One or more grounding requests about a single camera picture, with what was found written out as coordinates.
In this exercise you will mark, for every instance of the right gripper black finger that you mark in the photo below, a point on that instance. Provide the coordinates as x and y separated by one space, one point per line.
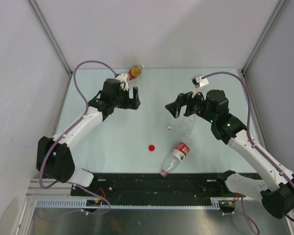
174 109
181 98

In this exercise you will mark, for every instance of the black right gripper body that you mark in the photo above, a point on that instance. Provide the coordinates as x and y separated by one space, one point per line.
195 105

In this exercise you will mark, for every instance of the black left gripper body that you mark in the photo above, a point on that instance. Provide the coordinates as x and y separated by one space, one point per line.
124 101

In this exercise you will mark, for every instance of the clear unlabelled plastic bottle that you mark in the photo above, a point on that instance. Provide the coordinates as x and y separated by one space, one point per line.
187 125

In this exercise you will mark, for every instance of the yellow tea bottle red label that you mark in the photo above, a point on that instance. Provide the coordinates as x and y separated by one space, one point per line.
134 72

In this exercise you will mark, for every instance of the red-labelled clear water bottle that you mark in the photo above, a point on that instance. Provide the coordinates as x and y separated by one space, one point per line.
173 159

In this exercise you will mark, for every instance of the red bottle cap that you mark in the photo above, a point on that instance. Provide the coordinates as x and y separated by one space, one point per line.
151 148

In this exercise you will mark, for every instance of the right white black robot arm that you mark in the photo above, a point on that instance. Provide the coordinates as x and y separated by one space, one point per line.
275 188

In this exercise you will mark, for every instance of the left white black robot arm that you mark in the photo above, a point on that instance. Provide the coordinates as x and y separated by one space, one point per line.
54 155

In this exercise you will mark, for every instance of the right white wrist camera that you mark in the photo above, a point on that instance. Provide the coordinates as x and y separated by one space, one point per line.
199 83

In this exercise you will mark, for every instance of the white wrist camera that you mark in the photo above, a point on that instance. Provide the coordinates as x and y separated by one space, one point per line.
124 79
199 83

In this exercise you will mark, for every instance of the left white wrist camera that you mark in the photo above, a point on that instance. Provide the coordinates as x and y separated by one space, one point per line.
124 79

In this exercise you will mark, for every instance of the black mounting base rail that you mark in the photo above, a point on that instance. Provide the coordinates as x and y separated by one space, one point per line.
124 185

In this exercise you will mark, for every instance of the grey slotted cable duct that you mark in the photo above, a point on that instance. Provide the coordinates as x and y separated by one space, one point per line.
156 202

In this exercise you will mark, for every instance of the left aluminium frame post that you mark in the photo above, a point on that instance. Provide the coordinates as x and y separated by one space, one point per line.
40 18

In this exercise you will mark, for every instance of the aluminium frame post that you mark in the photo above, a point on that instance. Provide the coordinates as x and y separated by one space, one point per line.
40 18
270 24

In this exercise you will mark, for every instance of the right aluminium frame post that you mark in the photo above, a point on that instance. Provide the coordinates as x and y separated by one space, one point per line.
270 24

